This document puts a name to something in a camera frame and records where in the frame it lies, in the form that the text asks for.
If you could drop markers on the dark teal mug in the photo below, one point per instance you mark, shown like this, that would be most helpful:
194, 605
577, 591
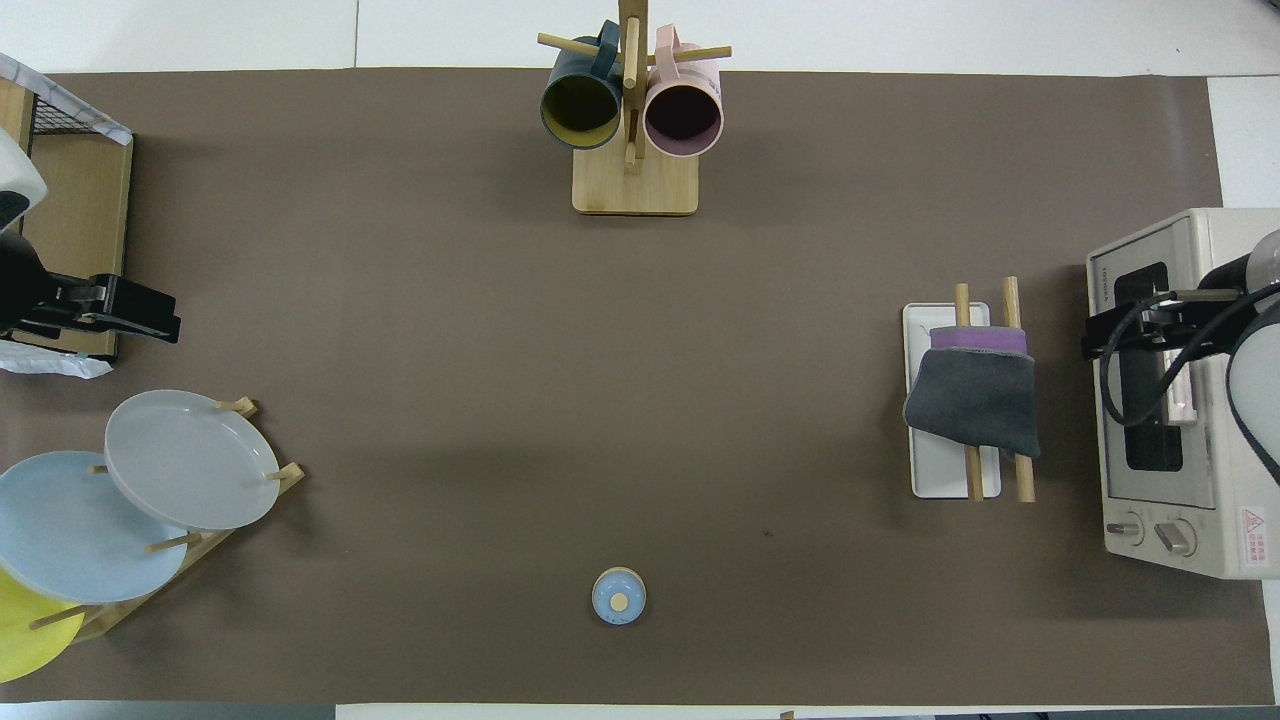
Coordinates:
575, 70

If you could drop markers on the pink mug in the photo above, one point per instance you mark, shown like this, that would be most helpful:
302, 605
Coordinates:
700, 75

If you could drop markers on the wooden plate rack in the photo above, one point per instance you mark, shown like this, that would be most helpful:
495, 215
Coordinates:
200, 545

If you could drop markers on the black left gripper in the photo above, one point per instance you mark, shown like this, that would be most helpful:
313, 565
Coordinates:
20, 275

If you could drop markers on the yellow plate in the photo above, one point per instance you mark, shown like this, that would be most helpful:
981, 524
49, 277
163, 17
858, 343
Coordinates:
25, 635

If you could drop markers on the purple and grey towel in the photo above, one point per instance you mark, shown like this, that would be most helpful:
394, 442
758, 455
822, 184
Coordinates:
975, 400

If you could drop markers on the light blue plate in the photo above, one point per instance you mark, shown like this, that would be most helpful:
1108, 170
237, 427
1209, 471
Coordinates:
70, 530

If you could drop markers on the brown table mat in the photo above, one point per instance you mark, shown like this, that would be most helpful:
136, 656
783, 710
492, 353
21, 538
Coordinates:
500, 400

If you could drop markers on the cream toaster oven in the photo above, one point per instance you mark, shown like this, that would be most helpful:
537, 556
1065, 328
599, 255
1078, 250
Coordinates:
1230, 480

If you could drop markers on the grey plate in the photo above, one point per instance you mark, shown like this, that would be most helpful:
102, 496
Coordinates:
190, 460

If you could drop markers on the wooden mug tree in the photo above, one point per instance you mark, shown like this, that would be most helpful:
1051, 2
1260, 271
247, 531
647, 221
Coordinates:
635, 185

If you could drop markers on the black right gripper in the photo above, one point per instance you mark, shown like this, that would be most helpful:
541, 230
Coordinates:
1228, 278

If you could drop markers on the white towel rack wooden bars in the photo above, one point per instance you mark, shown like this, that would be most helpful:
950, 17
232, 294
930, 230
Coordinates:
940, 475

